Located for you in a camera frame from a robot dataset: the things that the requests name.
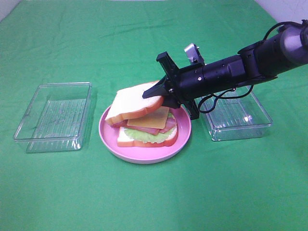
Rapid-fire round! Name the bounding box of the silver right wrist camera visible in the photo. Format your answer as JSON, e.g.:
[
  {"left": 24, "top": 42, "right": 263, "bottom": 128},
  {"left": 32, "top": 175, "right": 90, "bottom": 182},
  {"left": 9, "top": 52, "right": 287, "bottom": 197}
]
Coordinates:
[{"left": 184, "top": 43, "right": 205, "bottom": 65}]

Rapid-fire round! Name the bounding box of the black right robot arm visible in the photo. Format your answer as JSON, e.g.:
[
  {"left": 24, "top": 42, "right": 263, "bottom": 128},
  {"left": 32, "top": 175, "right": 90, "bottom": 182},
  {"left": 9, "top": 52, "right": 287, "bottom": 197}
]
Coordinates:
[{"left": 142, "top": 20, "right": 308, "bottom": 119}]

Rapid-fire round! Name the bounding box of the pink round plate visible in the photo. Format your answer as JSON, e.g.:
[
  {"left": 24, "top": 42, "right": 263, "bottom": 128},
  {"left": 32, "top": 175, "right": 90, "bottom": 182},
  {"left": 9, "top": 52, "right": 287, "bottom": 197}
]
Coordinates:
[{"left": 99, "top": 107, "right": 192, "bottom": 164}]

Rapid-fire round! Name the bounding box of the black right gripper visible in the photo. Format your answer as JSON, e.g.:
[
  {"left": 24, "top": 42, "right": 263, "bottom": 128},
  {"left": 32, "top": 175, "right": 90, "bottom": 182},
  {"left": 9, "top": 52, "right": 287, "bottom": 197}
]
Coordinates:
[{"left": 142, "top": 52, "right": 204, "bottom": 120}]

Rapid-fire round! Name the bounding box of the clear left ingredient tray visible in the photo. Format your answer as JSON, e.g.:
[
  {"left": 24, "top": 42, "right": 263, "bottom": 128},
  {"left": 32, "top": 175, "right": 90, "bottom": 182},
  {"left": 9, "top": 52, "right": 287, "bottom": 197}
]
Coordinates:
[{"left": 13, "top": 82, "right": 92, "bottom": 153}]

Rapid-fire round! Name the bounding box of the bread slice toy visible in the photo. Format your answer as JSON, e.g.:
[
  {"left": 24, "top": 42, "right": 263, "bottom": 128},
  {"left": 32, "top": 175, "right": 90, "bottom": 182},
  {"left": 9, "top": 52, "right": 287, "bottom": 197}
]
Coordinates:
[
  {"left": 105, "top": 81, "right": 164, "bottom": 126},
  {"left": 117, "top": 127, "right": 178, "bottom": 148}
]

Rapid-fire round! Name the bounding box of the bacon strip toy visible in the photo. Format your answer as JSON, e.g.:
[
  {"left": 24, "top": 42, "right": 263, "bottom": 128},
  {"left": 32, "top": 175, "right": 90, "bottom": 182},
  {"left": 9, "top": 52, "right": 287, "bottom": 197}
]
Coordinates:
[
  {"left": 159, "top": 114, "right": 177, "bottom": 133},
  {"left": 112, "top": 120, "right": 160, "bottom": 135}
]

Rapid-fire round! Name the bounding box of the green tablecloth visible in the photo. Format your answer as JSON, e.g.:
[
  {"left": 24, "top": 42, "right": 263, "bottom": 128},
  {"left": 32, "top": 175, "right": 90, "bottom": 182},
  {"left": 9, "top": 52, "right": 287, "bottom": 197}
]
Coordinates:
[{"left": 0, "top": 0, "right": 308, "bottom": 231}]

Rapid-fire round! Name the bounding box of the clear right bread tray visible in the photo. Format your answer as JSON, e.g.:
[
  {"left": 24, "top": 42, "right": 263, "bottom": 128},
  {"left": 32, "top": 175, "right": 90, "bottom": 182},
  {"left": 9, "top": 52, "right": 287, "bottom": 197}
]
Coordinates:
[{"left": 200, "top": 86, "right": 272, "bottom": 141}]

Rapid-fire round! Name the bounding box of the yellow cheese slice toy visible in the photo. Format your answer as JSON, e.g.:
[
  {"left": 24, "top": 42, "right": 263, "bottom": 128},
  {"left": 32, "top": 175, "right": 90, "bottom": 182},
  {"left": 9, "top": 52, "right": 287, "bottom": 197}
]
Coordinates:
[{"left": 127, "top": 106, "right": 169, "bottom": 129}]

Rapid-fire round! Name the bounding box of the green lettuce leaf toy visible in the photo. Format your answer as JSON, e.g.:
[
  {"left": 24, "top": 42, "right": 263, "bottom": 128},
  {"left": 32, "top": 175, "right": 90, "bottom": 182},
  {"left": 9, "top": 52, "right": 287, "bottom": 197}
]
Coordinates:
[{"left": 117, "top": 113, "right": 178, "bottom": 147}]

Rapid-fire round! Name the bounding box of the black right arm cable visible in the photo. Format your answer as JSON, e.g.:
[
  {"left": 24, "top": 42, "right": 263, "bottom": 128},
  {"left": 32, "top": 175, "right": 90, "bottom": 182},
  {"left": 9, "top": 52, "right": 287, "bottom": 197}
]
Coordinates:
[{"left": 198, "top": 21, "right": 306, "bottom": 114}]

